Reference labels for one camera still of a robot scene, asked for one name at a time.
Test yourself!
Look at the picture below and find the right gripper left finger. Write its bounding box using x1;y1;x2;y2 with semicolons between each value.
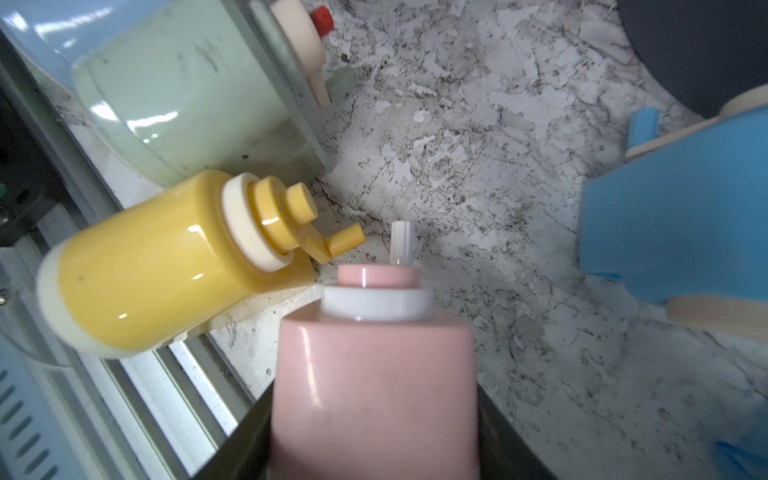
192;384;274;480

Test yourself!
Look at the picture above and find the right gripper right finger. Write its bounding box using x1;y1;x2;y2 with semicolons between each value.
477;384;557;480

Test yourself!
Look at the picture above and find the pink pencil sharpener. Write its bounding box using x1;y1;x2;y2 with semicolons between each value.
269;221;480;479

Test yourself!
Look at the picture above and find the bright blue pencil sharpener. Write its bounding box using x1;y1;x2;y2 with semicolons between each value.
579;86;767;341

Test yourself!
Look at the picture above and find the dark grey trash bin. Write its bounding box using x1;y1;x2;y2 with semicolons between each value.
617;0;767;119

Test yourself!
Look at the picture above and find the clear blue shavings tray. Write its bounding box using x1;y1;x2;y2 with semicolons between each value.
713;441;767;480

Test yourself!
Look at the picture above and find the yellow pencil sharpener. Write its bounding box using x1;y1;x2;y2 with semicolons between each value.
37;170;365;359

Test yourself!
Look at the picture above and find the green pencil sharpener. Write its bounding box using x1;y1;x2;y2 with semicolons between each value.
72;1;334;187

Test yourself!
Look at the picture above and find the light blue pencil sharpener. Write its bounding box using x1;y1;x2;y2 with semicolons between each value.
1;0;167;91

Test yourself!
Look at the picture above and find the aluminium front rail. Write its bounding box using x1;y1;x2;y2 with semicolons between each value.
1;40;253;479

